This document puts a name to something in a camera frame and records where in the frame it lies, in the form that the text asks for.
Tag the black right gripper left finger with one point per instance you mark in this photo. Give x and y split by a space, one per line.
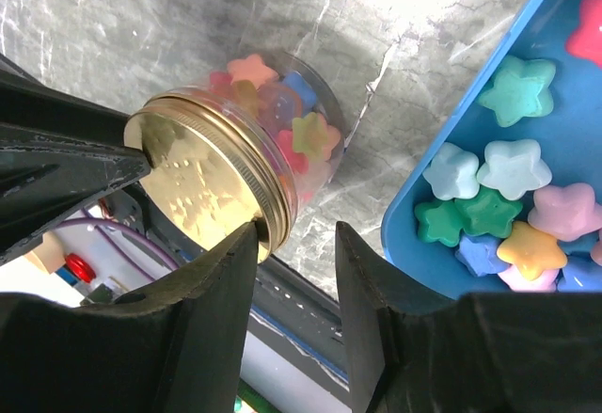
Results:
174 345

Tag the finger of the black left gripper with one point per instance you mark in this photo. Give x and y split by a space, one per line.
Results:
58 154

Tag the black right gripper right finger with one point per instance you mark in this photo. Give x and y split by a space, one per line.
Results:
410 349

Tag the gold jar lid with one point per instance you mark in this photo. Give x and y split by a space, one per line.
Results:
213 168

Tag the clear glass jar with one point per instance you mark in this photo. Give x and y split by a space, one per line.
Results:
294 105

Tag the blue tray of star candies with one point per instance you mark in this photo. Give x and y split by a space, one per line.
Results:
508 196

